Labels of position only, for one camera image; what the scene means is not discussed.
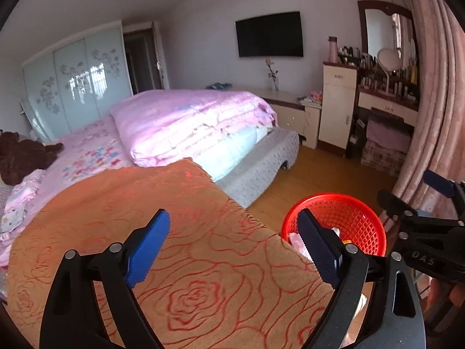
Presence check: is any glass floral sliding wardrobe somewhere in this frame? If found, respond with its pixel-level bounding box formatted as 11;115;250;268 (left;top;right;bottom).
21;20;133;142

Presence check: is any brown teddy bear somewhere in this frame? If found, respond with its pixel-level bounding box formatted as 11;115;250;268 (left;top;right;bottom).
0;131;64;185

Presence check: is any black wall television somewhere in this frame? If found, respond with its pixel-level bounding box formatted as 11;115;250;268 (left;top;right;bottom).
235;11;304;58

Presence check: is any stool with pink cushion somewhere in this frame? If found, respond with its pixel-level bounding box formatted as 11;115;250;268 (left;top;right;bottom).
361;111;413;177

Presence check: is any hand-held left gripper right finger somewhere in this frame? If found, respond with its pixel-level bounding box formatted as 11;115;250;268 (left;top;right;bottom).
297;208;426;349

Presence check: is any red mesh plastic basket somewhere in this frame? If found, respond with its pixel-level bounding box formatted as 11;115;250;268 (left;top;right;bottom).
281;193;387;262

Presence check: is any pink floral bedsheet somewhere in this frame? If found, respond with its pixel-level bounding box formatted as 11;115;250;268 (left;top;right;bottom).
0;114;139;266

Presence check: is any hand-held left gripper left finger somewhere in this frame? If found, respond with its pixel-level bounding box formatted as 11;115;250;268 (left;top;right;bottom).
39;208;171;349

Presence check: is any white dressing table with mirror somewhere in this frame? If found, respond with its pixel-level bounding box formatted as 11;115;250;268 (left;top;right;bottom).
338;45;420;102

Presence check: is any round white vanity mirror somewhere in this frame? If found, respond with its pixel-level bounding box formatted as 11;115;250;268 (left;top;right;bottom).
377;48;403;93

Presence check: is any stack of books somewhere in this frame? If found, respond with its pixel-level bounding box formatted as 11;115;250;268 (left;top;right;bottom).
297;95;322;108

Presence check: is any folded pink quilt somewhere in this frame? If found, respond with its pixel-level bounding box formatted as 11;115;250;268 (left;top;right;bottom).
110;89;278;168

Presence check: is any large white tissue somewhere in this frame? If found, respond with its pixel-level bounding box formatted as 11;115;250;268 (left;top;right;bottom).
289;227;343;262

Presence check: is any white door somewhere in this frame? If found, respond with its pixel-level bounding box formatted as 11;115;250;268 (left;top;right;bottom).
151;21;171;90

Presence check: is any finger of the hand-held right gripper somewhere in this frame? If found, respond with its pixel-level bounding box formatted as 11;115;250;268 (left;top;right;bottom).
423;170;465;201
377;188;419;227

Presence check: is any rose in glass vase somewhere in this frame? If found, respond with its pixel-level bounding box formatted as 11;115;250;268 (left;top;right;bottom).
264;58;280;91

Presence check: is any light blue folded blanket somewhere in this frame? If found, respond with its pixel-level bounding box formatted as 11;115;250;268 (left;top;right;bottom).
191;125;277;182

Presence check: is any person's right hand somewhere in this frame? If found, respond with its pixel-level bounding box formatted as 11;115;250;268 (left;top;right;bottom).
425;276;465;332

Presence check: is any grey patterned bed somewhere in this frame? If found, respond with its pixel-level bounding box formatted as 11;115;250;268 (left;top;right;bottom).
0;89;300;273

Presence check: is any pink cartoon print pillow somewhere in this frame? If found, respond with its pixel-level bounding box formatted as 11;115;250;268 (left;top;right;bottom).
0;169;46;244

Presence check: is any orange rose patterned blanket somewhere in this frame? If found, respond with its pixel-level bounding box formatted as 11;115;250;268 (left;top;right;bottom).
7;158;337;349

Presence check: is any low cream cabinet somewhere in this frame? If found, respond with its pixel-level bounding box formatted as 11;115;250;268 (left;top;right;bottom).
232;87;322;149

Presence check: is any pink patterned curtain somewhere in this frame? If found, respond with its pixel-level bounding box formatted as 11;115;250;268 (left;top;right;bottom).
392;0;465;222

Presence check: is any tall white cabinet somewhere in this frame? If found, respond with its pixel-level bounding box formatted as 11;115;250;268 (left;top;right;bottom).
318;63;358;149

